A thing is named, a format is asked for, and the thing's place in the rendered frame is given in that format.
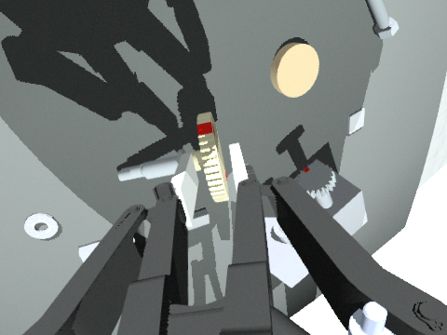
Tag cream flat disc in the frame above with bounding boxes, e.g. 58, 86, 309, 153
270, 43, 319, 98

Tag white flat bar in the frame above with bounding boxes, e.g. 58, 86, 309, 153
79, 209, 210, 262

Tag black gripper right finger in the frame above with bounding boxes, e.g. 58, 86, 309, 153
220, 143, 447, 335

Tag light grey square plate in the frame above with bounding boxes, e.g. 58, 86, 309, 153
348, 108, 364, 134

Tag grey hex bolt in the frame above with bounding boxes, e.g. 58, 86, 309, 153
367, 0, 399, 39

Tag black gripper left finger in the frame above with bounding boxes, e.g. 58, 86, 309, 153
22, 153, 198, 335

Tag white flat washer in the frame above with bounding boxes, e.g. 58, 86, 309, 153
24, 213, 58, 239

